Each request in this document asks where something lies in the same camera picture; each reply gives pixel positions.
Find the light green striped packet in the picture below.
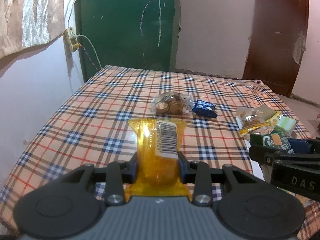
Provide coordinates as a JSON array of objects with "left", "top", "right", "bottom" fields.
[{"left": 273, "top": 117, "right": 298, "bottom": 136}]

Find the beige patterned curtain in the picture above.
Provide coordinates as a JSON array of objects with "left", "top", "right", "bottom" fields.
[{"left": 0, "top": 0, "right": 66, "bottom": 58}]

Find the plaid tablecloth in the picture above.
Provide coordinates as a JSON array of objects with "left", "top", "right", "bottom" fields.
[{"left": 0, "top": 64, "right": 320, "bottom": 233}]

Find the dark green biscuit packet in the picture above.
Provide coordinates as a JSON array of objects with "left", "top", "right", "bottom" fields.
[{"left": 249, "top": 132, "right": 296, "bottom": 154}]

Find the green door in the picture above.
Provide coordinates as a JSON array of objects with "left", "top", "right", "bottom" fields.
[{"left": 74, "top": 0, "right": 177, "bottom": 83}]

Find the blue cookie packet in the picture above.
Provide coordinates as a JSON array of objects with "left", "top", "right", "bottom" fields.
[{"left": 191, "top": 99, "right": 218, "bottom": 118}]

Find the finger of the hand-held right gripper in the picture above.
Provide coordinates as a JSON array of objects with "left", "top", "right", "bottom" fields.
[
  {"left": 248, "top": 143, "right": 320, "bottom": 182},
  {"left": 287, "top": 137, "right": 320, "bottom": 154}
]

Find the braided cable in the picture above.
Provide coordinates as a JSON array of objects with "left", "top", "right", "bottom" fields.
[{"left": 78, "top": 44, "right": 101, "bottom": 72}]

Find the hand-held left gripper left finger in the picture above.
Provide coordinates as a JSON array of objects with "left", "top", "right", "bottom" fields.
[{"left": 62, "top": 152, "right": 139, "bottom": 206}]

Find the yellow transparent snack packet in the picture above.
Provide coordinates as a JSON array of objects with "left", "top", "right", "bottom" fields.
[{"left": 124, "top": 117, "right": 193, "bottom": 201}]

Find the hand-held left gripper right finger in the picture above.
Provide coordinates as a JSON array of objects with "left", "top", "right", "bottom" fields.
[{"left": 178, "top": 152, "right": 256, "bottom": 206}]

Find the brown wooden door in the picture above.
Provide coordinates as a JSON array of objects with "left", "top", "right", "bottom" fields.
[{"left": 242, "top": 0, "right": 310, "bottom": 98}]

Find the yellow-edged clear cookie packet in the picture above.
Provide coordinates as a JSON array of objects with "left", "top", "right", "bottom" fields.
[{"left": 236, "top": 106, "right": 271, "bottom": 137}]

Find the wall socket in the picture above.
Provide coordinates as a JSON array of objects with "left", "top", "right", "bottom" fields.
[{"left": 63, "top": 26, "right": 80, "bottom": 53}]

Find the white cable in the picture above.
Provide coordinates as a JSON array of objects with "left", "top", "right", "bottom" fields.
[
  {"left": 77, "top": 34, "right": 102, "bottom": 71},
  {"left": 69, "top": 0, "right": 87, "bottom": 28}
]

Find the hanging pale cloth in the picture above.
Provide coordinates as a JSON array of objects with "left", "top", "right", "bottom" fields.
[{"left": 292, "top": 31, "right": 308, "bottom": 65}]

